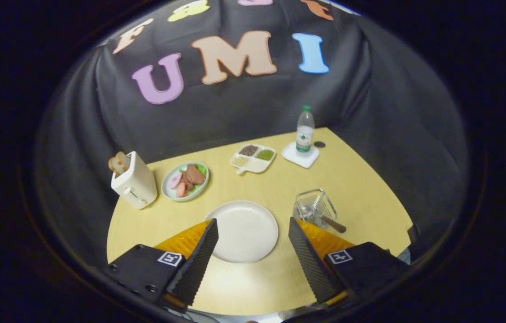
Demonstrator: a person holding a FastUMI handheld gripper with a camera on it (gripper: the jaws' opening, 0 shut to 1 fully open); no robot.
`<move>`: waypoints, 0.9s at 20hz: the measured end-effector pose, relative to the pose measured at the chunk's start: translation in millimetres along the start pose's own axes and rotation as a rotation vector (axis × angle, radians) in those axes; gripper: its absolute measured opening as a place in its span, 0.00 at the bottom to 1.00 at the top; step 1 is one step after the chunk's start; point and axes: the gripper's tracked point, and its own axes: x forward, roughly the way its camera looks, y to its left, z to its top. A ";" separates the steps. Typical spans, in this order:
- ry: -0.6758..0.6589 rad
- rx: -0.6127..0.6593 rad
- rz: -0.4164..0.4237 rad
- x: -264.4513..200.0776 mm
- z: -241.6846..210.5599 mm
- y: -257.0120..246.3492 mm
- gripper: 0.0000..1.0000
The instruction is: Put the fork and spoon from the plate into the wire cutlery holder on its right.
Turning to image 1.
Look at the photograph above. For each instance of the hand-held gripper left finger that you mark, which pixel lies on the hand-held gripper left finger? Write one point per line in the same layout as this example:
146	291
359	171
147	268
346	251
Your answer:
194	264

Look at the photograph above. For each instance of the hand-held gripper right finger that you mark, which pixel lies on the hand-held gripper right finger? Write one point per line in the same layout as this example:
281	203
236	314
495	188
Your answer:
309	262

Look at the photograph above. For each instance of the empty white round plate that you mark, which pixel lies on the empty white round plate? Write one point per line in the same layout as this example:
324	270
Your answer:
244	229

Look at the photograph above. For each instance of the clear square cutlery container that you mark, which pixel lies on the clear square cutlery container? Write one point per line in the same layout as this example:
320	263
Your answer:
307	196

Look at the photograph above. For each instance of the red sausage slice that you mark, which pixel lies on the red sausage slice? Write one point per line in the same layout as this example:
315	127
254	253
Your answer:
181	189

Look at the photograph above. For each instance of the light green food plate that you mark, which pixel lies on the light green food plate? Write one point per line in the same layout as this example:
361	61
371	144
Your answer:
168	193

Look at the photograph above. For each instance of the pink round ham slice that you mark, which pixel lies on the pink round ham slice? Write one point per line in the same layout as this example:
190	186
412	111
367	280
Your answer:
174	181

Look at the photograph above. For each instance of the brown meat slice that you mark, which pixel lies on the brown meat slice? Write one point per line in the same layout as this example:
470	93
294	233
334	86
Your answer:
194	174

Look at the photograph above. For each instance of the green lettuce leaf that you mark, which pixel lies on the green lettuce leaf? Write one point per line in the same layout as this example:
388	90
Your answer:
201	169

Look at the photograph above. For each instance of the white toaster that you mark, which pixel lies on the white toaster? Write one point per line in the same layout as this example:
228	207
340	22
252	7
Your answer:
138	184

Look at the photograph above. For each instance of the white square coaster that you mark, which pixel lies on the white square coaster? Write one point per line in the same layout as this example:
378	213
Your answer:
300	159

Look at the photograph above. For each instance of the white divided grain dish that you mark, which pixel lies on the white divided grain dish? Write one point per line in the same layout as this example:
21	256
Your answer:
255	165

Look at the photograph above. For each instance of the small black disc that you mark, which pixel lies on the small black disc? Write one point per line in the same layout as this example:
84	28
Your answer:
320	144

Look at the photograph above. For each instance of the toasted bread slice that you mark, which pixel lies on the toasted bread slice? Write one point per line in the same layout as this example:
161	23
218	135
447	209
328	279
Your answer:
115	166
123	159

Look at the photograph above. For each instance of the clear water bottle green cap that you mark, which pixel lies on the clear water bottle green cap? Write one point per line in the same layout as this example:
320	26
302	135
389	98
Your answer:
305	132

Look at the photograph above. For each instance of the black backdrop cloth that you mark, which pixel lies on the black backdrop cloth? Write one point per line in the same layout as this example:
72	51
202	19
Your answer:
235	112

